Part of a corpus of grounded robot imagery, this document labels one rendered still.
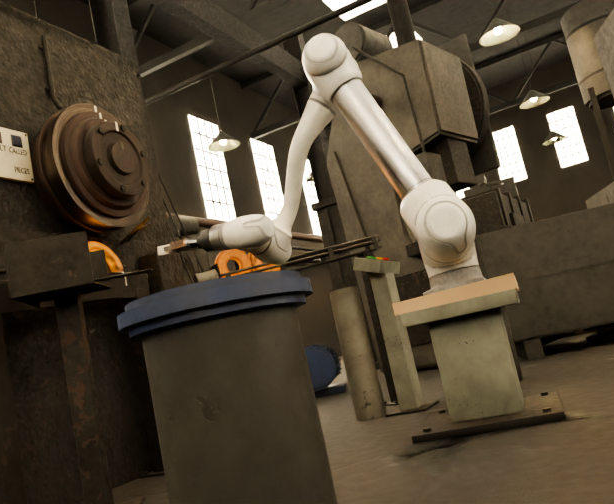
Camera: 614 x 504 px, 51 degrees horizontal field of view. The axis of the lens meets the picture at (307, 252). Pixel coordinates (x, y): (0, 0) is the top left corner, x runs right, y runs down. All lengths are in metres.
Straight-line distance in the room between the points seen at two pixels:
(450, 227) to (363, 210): 3.18
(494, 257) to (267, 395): 2.89
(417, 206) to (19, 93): 1.49
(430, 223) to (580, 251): 2.19
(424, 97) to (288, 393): 3.83
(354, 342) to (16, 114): 1.48
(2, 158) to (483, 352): 1.64
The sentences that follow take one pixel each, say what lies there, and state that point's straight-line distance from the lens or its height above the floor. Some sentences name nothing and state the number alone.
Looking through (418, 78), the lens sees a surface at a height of 1.99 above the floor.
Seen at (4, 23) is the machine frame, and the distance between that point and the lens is 2.66.
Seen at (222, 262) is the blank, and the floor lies 0.72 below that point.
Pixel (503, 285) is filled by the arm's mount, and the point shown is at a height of 0.37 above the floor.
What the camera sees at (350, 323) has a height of 0.37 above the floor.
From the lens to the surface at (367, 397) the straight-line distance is 2.53.
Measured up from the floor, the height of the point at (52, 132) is 1.19.
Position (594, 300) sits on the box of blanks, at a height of 0.25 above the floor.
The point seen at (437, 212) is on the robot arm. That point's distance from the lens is 1.69.
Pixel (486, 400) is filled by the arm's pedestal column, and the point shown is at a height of 0.07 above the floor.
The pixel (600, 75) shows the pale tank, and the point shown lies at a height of 3.30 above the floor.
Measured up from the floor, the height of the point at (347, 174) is 1.55.
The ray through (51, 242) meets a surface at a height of 0.70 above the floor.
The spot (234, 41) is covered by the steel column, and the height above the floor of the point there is 4.99.
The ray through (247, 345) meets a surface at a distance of 0.95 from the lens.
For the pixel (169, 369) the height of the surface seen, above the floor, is 0.32.
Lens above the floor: 0.30
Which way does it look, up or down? 9 degrees up
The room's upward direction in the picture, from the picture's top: 12 degrees counter-clockwise
